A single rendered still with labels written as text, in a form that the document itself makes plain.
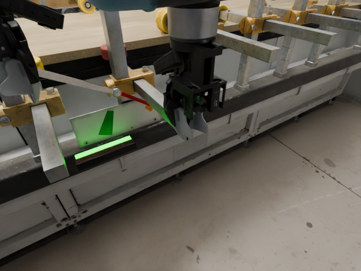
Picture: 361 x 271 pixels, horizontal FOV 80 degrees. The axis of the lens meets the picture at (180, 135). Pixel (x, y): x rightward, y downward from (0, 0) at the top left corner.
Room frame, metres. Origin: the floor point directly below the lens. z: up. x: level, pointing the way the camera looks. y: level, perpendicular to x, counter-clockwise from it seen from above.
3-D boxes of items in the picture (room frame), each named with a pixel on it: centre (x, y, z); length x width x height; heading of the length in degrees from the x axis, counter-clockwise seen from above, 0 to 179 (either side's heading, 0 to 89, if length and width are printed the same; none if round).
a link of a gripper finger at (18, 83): (0.35, 0.28, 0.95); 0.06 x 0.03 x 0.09; 143
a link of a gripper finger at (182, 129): (0.34, -0.01, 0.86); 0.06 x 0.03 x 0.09; 33
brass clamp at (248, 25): (0.85, -0.27, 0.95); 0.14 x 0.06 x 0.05; 123
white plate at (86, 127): (0.53, 0.18, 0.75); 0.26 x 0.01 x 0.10; 123
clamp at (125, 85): (0.58, 0.15, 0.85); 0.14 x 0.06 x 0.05; 123
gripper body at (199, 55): (0.35, -0.02, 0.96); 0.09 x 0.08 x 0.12; 33
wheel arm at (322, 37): (0.86, -0.29, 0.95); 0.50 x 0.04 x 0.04; 33
